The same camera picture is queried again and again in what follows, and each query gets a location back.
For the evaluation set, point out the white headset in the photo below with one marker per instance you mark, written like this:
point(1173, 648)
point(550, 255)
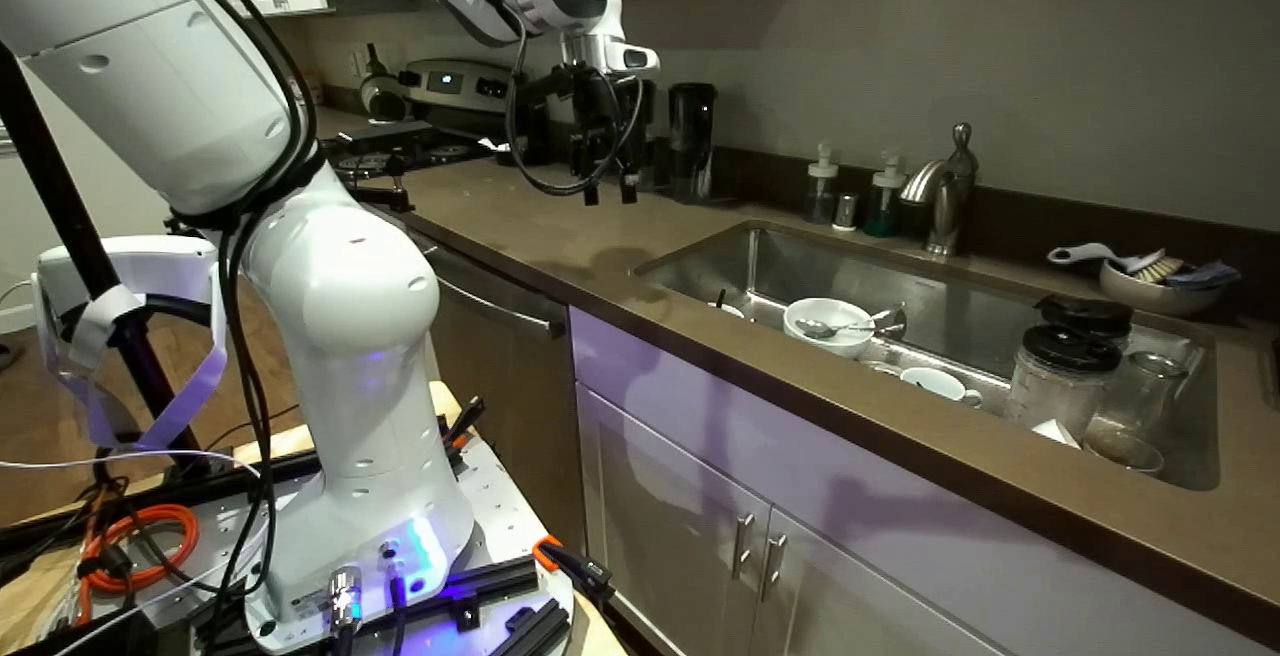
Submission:
point(150, 266)

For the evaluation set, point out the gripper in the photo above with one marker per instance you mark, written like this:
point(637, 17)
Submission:
point(598, 101)

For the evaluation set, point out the small metal shaker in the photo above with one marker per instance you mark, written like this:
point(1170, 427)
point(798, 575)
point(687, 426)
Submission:
point(846, 213)

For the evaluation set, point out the small white dish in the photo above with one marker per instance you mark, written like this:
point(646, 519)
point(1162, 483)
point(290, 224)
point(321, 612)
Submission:
point(728, 310)

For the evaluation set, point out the clear soap dispenser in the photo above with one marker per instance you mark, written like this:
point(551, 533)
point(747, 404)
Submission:
point(821, 191)

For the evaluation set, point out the grey bowl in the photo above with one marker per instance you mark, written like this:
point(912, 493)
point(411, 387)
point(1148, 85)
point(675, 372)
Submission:
point(1150, 298)

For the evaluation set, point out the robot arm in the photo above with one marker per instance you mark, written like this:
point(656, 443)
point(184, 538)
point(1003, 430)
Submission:
point(340, 336)

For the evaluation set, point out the steel sink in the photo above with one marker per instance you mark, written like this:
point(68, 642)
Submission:
point(960, 306)

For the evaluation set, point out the white bowl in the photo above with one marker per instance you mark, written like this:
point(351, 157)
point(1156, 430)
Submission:
point(815, 336)

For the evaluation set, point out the white dish brush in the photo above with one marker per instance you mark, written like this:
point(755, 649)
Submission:
point(1090, 254)

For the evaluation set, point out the blue cloth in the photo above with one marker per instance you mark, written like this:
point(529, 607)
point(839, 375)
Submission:
point(1205, 276)

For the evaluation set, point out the clear drinking glass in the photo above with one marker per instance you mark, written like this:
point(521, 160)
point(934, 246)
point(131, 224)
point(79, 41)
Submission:
point(1140, 406)

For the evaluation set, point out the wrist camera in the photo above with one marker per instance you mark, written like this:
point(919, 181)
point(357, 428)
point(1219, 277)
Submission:
point(545, 91)

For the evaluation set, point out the white cup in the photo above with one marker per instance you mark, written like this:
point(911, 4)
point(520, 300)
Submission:
point(935, 383)

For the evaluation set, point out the dishwasher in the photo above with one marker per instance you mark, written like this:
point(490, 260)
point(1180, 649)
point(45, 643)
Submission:
point(500, 386)

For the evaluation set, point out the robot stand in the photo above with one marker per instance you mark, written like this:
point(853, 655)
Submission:
point(505, 506)

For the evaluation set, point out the metal spoon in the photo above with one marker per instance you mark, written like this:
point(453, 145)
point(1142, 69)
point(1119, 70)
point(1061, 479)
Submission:
point(830, 327)

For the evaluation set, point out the black and orange clamp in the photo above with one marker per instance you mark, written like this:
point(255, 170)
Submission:
point(575, 566)

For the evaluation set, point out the cabinet door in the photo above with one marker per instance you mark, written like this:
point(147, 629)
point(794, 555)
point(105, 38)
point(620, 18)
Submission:
point(660, 526)
point(850, 606)

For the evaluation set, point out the black tumbler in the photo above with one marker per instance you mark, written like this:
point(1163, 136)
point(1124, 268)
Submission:
point(692, 141)

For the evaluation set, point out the stove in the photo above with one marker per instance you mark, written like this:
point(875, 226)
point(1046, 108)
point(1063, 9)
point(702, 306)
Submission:
point(450, 86)

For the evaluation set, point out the green soap dispenser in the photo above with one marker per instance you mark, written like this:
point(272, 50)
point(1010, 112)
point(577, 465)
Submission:
point(882, 201)

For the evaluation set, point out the wall socket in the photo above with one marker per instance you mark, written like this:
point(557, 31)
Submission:
point(358, 63)

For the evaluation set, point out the glass jar with black lid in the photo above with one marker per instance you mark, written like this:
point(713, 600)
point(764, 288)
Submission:
point(1085, 314)
point(1060, 381)

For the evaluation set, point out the steel tap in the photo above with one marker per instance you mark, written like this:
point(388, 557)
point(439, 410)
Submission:
point(945, 196)

